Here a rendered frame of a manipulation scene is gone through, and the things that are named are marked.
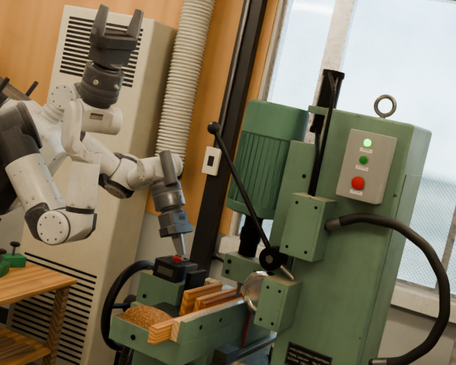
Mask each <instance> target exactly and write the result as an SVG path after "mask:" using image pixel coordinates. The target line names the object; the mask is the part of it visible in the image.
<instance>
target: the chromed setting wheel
mask: <svg viewBox="0 0 456 365"><path fill-rule="evenodd" d="M272 275H275V274H274V273H273V272H270V271H267V270H258V271H255V272H253V273H252V274H250V275H249V276H248V277H247V278H246V280H245V281H244V284H243V287H242V299H243V301H244V304H245V306H246V307H247V309H248V310H249V311H250V312H251V313H252V314H254V315H256V310H257V306H258V300H259V297H260V293H261V287H262V284H263V279H264V277H269V276H272Z"/></svg>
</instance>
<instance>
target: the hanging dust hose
mask: <svg viewBox="0 0 456 365"><path fill-rule="evenodd" d="M183 2H184V4H182V6H183V7H182V8H181V9H182V11H181V13H182V14H181V15H180V17H181V18H179V20H180V21H179V22H178V23H179V25H178V26H177V27H178V29H177V31H178V32H177V33H176V34H177V35H176V36H175V37H176V38H177V39H175V41H176V43H174V45H175V46H174V47H173V48H174V50H172V51H173V52H174V53H173V54H172V55H173V57H171V58H172V59H173V60H171V61H170V62H171V63H172V64H170V66H171V67H170V68H169V69H170V71H169V73H170V74H168V76H169V77H168V78H167V80H169V81H167V83H168V85H166V87H167V88H166V90H167V91H166V92H165V94H166V95H165V96H164V97H165V99H164V101H165V102H164V103H163V104H164V105H163V106H162V107H163V108H164V109H162V111H163V112H162V113H161V114H162V115H163V116H161V118H162V119H160V121H161V123H159V124H160V125H161V126H159V128H160V130H158V131H159V133H158V135H159V137H157V138H158V139H159V140H157V142H158V143H157V144H156V145H157V147H156V149H157V150H156V151H155V152H156V153H157V154H154V155H155V156H159V152H162V151H167V150H170V151H171V154H177V155H178V156H179V157H180V158H181V160H182V164H184V162H183V161H184V160H185V159H184V158H183V157H186V155H185V154H186V152H185V151H186V150H187V149H186V148H185V147H187V145H186V143H188V142H187V140H189V139H188V138H187V137H188V136H189V135H188V133H190V132H189V131H188V130H190V128H189V127H190V126H191V125H190V124H189V123H191V121H190V120H191V119H192V118H191V116H192V114H191V113H193V111H192V109H194V108H193V106H195V105H194V104H193V103H194V102H195V101H194V100H193V99H195V97H194V96H196V94H195V93H196V92H197V91H196V90H195V89H197V87H196V86H197V85H198V84H197V82H199V81H198V80H197V79H199V77H198V75H200V73H199V72H200V68H202V67H201V66H200V65H202V63H201V62H202V61H203V60H202V58H203V56H202V55H203V54H204V53H203V51H205V49H204V48H205V45H204V44H206V42H205V41H207V39H206V38H207V37H208V36H207V35H206V34H208V30H209V29H208V27H210V25H209V24H210V23H211V22H210V21H209V20H212V19H211V18H210V17H212V14H211V13H213V11H212V10H213V9H214V8H213V6H215V5H214V3H215V0H184V1H183Z"/></svg>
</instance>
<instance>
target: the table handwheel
mask: <svg viewBox="0 0 456 365"><path fill-rule="evenodd" d="M149 264H154V263H153V262H151V261H146V260H143V261H137V262H135V263H133V264H131V265H129V266H128V267H127V268H126V269H125V270H124V271H123V272H122V273H121V274H120V275H119V276H118V278H116V280H115V281H114V283H113V285H112V286H111V288H110V290H109V292H108V295H107V297H106V300H105V302H104V307H103V310H102V314H101V334H102V337H103V339H104V342H105V344H107V345H108V346H109V347H110V349H112V350H115V351H122V349H123V346H124V345H123V344H121V343H118V342H116V341H114V340H112V339H109V331H110V321H111V312H112V309H123V312H125V311H126V310H127V309H129V308H130V304H131V303H132V302H135V301H136V295H132V294H131V295H128V296H127V297H126V298H125V299H124V301H123V303H114V302H115V300H116V298H117V296H118V294H119V292H120V290H121V288H122V286H123V285H124V284H125V283H126V281H127V280H128V279H129V278H130V277H131V276H132V275H133V274H134V273H136V272H138V271H140V270H142V269H147V270H148V265H149Z"/></svg>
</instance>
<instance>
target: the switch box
mask: <svg viewBox="0 0 456 365"><path fill-rule="evenodd" d="M367 138H368V139H371V141H372V145H371V146H370V147H365V146H364V145H363V141H364V140H365V139H367ZM396 144H397V139H396V138H393V137H390V136H386V135H380V134H376V133H370V132H366V131H362V130H356V129H351V130H350V134H349V138H348V142H347V147H346V151H345V156H344V160H343V163H342V168H341V172H340V176H339V182H338V185H337V191H336V194H337V195H339V196H344V197H348V198H352V199H355V200H359V201H364V202H366V203H370V204H381V203H382V201H383V198H384V192H385V189H386V186H387V180H388V176H389V171H390V168H391V165H392V159H393V156H394V150H395V147H396ZM360 147H362V148H368V149H371V150H373V151H372V154H370V153H366V152H363V151H360ZM361 155H366V156H368V158H369V161H368V163H367V164H366V165H362V164H360V163H359V161H358V160H359V157H360V156H361ZM356 165H360V166H363V167H368V171H364V170H361V169H356V168H355V167H356ZM354 177H362V178H363V180H364V186H363V187H362V188H361V189H354V187H353V186H352V184H351V182H352V179H353V178H354ZM350 189H353V190H358V191H361V192H363V194H362V195H361V196H360V195H357V194H354V193H350Z"/></svg>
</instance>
